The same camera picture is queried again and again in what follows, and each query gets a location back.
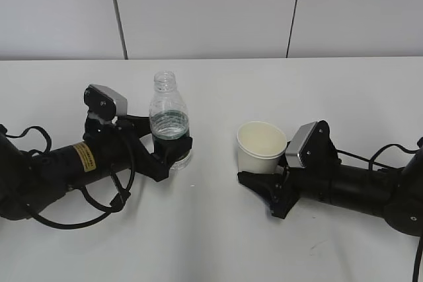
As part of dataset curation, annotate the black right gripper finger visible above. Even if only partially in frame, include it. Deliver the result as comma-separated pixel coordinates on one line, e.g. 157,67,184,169
237,171,284,201

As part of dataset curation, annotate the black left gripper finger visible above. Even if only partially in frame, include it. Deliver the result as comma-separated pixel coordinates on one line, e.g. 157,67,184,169
117,115,151,139
138,136,193,182

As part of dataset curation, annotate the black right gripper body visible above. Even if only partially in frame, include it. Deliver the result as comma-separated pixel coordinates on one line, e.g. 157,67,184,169
269,151,334,219

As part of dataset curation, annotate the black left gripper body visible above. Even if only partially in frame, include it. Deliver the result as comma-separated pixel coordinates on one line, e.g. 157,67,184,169
83,116,140,176

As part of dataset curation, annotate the clear green-label water bottle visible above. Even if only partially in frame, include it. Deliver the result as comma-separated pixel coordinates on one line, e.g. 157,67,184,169
149,71,190,158

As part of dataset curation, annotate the white paper cup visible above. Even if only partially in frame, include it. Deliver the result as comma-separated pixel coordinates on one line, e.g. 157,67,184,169
236,121,288,174

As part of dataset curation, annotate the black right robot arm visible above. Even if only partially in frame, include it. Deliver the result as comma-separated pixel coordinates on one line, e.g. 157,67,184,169
237,145,422,236

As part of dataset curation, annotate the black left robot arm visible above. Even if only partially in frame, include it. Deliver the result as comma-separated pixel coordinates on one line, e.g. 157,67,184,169
1,116,192,229

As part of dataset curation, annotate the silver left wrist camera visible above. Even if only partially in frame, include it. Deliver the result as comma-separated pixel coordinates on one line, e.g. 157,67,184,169
83,84,128,122

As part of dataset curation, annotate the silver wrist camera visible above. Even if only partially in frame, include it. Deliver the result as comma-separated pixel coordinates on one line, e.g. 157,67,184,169
83,84,128,122
285,120,330,168

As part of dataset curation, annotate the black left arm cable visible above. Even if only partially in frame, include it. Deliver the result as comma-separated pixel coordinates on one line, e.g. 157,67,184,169
5,125,136,229

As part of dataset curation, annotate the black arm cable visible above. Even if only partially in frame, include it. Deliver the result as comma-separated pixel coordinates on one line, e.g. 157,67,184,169
336,144,423,282
5,125,136,229

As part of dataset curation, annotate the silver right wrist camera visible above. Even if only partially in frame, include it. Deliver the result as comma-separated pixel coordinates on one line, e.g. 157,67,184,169
285,120,330,168

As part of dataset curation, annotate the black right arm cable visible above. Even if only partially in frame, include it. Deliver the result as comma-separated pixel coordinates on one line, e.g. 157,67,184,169
336,144,423,282

